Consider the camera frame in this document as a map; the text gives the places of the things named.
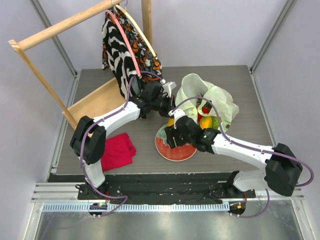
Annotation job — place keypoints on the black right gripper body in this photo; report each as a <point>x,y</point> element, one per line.
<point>170,137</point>

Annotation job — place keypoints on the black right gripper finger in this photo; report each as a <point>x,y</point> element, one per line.
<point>179,140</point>
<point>169,132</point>

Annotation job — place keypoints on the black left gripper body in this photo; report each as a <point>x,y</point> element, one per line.
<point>163,105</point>

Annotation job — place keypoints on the yellow lemon mango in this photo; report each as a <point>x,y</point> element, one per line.
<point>170,122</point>

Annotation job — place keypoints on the yellow green mango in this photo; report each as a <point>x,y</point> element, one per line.
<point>206,122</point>

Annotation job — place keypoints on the red bell pepper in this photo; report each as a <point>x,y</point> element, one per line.
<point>203,111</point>

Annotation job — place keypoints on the green custard apple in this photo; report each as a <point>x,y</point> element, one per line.
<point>215,122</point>

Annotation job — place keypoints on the light green plastic bag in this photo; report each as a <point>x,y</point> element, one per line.
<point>195,92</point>

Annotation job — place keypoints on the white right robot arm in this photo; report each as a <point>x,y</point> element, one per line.
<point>277,168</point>

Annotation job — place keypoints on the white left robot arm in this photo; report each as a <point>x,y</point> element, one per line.
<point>89,137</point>

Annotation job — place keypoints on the red patterned plate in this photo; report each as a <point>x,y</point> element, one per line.
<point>177,154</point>

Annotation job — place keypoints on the orange camouflage garment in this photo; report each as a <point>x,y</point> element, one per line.
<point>145,60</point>

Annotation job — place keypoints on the black white zebra garment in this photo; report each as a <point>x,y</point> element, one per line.
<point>116,57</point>

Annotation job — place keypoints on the pink clothes hanger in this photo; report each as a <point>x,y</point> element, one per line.
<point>126,41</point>

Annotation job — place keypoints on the magenta folded cloth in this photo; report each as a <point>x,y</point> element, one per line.
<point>118,152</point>

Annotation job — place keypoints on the cream clothes hanger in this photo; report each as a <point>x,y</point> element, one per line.
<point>137,28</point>

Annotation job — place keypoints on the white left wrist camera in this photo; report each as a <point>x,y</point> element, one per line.
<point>168,86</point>

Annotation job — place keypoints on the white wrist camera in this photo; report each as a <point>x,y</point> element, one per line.
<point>176,114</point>
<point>168,86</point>

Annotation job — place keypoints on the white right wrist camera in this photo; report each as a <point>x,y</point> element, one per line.
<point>176,114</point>

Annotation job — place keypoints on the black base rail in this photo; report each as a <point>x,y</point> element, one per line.
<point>166,189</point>

